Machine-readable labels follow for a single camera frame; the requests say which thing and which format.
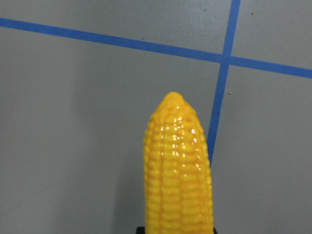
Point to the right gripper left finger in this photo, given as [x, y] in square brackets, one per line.
[140, 230]

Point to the yellow toy corn cob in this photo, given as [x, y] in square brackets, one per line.
[177, 174]

